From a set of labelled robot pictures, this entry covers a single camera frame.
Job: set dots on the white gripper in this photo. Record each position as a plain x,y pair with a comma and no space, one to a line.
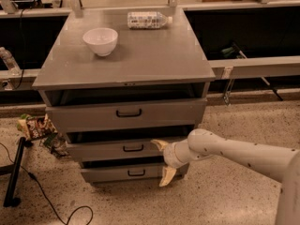
170,155

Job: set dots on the grey drawer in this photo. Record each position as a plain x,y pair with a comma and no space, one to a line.
113,116
113,150
123,173

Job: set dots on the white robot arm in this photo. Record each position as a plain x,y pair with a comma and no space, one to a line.
278,163

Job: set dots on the grey top drawer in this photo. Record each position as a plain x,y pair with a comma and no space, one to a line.
113,116

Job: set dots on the grey bottom drawer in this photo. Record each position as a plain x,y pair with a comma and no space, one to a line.
123,173

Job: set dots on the grey drawer cabinet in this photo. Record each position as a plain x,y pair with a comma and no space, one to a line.
111,91

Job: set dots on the green snack bag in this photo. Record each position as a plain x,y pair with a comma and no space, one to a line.
57,145

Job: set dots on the green black tool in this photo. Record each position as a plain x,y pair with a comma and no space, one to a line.
235,50

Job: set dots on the white ceramic bowl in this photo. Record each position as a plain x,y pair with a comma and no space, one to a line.
101,41

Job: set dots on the brown snack bag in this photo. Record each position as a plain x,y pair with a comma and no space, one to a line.
35,127

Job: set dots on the clear plastic water bottle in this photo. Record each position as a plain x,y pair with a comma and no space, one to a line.
147,20

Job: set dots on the black stand leg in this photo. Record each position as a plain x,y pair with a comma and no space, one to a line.
13,169

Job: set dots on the clear bottle at left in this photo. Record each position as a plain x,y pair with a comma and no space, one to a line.
10,62

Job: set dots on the grey metal rail frame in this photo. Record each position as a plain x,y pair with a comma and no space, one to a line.
256,66

